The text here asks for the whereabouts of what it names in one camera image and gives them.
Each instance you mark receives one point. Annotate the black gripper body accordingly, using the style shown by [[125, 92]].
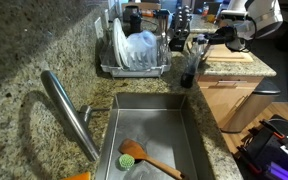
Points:
[[225, 35]]

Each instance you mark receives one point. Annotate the clear bottle with dark liquid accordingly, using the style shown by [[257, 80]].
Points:
[[188, 78]]

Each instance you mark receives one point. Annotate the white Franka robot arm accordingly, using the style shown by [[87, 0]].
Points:
[[264, 13]]

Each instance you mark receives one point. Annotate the clear glass utensil jar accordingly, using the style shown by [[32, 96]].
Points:
[[205, 55]]

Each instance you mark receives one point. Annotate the small wooden cutting board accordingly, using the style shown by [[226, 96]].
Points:
[[222, 53]]

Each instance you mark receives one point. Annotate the large wooden cutting board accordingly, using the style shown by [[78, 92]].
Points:
[[237, 60]]

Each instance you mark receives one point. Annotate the black knife block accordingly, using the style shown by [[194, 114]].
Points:
[[177, 41]]

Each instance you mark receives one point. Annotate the cutlery holder with utensils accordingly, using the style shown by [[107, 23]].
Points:
[[164, 50]]

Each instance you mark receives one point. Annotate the light wood drawer cabinet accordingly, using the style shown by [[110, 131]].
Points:
[[217, 100]]

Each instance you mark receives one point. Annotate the translucent plastic container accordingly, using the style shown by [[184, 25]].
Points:
[[142, 50]]

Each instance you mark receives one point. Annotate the wooden tray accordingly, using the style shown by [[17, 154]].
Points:
[[149, 6]]

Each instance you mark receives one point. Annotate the black container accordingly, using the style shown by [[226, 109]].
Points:
[[135, 22]]

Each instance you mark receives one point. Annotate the stainless steel trash can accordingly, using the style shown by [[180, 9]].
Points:
[[250, 106]]

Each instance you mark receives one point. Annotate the white dish rack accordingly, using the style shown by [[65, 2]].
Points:
[[134, 72]]

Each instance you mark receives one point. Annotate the white plate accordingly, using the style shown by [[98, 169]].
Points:
[[118, 40]]

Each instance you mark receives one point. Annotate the black orange clamp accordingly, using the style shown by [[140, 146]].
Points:
[[272, 131]]

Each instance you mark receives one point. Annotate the stainless steel sink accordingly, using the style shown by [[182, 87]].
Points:
[[150, 133]]

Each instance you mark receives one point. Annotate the black robot cart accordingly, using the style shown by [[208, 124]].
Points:
[[274, 146]]

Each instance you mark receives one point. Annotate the wooden spatula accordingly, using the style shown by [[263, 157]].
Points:
[[134, 150]]

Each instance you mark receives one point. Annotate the green round scrubber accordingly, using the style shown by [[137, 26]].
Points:
[[126, 161]]

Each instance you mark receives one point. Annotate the curved steel faucet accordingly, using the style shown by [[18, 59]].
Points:
[[70, 116]]

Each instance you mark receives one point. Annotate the orange sponge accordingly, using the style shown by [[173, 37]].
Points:
[[79, 176]]

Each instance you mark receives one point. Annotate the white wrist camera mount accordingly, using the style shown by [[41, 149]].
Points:
[[240, 42]]

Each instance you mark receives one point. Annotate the white wall outlet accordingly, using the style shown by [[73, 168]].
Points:
[[98, 27]]

